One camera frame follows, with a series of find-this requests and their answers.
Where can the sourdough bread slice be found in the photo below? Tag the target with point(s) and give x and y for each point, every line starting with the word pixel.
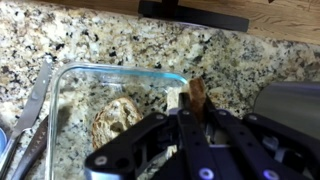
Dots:
pixel 197 93
pixel 113 116

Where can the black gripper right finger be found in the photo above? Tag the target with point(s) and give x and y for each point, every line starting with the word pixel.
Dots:
pixel 266 146

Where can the square clear glass container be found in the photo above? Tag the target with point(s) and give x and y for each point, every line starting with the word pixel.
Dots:
pixel 83 96

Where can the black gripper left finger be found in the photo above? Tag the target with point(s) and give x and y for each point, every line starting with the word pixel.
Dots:
pixel 133 146

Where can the silver table knife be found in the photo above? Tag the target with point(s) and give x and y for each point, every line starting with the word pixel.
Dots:
pixel 35 96

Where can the black plastic utensil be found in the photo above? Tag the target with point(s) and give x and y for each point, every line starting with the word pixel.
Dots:
pixel 33 150

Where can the stainless steel two-slot toaster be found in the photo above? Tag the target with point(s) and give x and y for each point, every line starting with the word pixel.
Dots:
pixel 293 100

